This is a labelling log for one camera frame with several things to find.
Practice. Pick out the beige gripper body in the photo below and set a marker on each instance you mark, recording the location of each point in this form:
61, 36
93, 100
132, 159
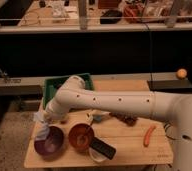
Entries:
47, 118

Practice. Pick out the light blue towel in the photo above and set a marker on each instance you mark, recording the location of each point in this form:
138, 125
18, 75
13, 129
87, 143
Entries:
42, 134

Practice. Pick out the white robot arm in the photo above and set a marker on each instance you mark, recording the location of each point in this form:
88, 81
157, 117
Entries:
174, 108

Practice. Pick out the purple bowl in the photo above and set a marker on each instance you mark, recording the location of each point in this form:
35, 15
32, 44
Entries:
52, 144

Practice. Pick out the orange bowl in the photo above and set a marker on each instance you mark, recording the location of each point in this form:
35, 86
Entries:
80, 136

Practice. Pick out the white small bowl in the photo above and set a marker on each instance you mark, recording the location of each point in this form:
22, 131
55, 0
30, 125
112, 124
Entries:
96, 156

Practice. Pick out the green plastic tray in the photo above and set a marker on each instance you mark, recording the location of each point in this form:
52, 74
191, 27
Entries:
51, 85

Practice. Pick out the black remote control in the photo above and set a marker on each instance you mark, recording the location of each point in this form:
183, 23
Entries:
103, 148

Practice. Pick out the orange carrot toy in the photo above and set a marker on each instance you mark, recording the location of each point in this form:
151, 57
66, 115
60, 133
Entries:
147, 135

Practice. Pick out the black bag on shelf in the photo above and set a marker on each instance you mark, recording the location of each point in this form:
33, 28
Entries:
110, 16

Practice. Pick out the red object on shelf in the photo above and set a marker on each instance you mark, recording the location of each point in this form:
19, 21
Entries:
133, 13

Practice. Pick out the orange ball on ledge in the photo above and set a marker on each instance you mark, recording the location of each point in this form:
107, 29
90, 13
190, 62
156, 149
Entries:
181, 73

